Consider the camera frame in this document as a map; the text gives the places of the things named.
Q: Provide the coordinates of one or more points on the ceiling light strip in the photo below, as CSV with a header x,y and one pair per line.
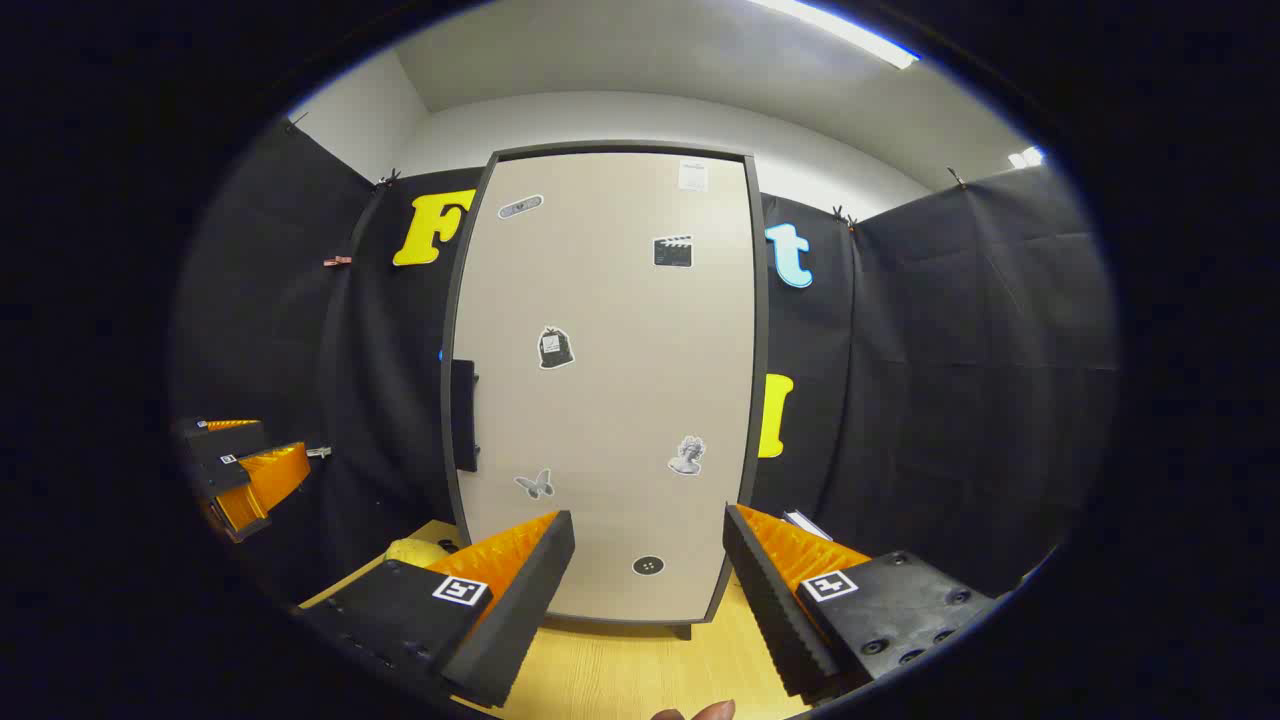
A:
x,y
1027,157

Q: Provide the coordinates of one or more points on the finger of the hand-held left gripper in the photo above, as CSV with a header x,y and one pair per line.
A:
x,y
265,485
225,440

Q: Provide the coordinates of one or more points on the black backdrop cloth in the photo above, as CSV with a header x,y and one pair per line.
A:
x,y
950,400

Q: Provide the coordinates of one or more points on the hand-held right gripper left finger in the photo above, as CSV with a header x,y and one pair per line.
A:
x,y
520,620

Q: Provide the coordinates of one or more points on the dark grey cabinet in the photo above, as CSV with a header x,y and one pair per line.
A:
x,y
761,350

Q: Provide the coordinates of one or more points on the yellow bumpy fruit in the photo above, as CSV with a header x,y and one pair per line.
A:
x,y
410,552

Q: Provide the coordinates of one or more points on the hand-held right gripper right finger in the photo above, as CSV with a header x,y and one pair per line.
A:
x,y
775,610

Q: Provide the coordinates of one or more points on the lilac cover book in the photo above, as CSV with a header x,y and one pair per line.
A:
x,y
805,522

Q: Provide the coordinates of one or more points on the beige cabinet door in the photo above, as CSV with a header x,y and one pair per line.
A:
x,y
600,400

